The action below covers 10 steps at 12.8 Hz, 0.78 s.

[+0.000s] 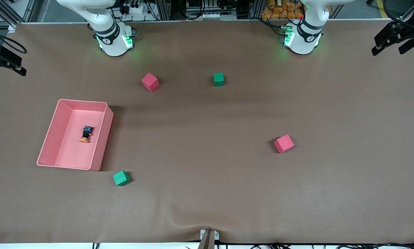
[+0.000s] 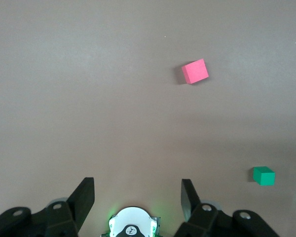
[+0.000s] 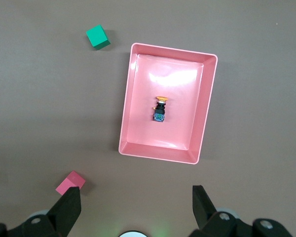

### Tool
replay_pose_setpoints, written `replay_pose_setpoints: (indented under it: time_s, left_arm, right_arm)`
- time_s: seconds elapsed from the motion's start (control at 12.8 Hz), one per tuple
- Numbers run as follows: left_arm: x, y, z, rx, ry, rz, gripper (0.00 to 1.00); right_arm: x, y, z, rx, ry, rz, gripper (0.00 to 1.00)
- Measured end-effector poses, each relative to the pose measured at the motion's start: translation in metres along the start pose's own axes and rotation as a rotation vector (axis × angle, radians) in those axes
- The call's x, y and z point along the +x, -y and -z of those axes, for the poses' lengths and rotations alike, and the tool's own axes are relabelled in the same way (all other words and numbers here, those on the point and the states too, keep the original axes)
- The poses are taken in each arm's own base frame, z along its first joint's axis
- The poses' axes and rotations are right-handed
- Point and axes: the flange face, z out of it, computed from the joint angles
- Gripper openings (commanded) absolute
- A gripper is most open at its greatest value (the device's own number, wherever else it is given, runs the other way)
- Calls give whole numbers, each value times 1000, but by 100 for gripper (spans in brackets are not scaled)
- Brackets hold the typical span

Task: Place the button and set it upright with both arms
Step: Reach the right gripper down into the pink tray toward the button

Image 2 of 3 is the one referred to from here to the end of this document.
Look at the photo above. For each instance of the green foam cube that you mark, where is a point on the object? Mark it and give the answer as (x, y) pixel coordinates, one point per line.
(264, 176)

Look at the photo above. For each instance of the red foam cube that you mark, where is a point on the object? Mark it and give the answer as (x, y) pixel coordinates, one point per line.
(196, 72)

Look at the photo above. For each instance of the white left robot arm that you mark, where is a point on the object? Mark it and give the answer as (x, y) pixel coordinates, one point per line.
(130, 219)

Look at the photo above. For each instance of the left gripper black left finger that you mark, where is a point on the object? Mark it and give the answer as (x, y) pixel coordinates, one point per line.
(81, 197)

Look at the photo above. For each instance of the brown table mat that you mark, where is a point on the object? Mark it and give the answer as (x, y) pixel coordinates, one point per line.
(88, 98)

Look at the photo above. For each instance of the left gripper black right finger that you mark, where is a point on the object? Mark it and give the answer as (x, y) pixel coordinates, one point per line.
(188, 197)

